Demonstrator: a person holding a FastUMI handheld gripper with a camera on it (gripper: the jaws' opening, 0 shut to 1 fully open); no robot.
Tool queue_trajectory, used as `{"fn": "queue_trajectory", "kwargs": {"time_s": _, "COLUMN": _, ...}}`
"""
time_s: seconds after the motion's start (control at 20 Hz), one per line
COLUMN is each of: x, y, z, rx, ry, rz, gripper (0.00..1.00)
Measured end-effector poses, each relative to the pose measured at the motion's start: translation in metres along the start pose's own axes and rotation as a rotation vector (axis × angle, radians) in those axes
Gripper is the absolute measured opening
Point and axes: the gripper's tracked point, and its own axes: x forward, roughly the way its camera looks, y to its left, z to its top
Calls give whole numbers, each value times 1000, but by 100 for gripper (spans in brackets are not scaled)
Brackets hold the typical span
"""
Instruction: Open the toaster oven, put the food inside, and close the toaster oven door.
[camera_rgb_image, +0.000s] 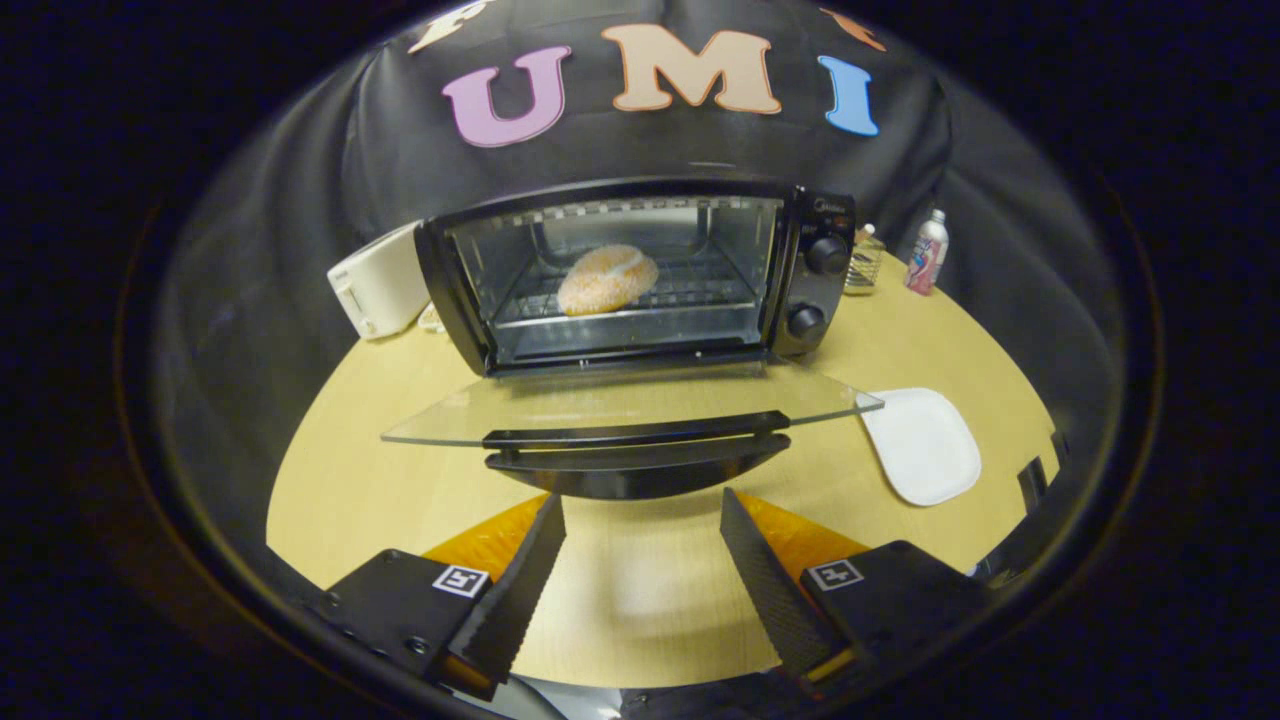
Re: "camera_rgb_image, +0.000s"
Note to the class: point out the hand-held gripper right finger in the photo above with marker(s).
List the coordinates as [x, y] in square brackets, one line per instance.
[765, 590]

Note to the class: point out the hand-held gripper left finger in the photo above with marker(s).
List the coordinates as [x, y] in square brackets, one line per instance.
[515, 590]

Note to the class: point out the black toaster oven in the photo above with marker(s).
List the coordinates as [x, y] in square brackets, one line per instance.
[815, 300]

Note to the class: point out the sugared round bun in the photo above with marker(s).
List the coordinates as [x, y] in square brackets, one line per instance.
[605, 280]

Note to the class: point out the white bread toaster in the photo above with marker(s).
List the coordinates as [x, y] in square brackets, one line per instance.
[385, 280]

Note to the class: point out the white square plate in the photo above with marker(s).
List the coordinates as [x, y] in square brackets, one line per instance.
[925, 445]

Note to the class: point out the black table edge block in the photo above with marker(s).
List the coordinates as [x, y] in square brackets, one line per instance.
[1032, 485]
[1060, 447]

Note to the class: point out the silver pink spray bottle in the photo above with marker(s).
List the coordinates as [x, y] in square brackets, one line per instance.
[927, 255]

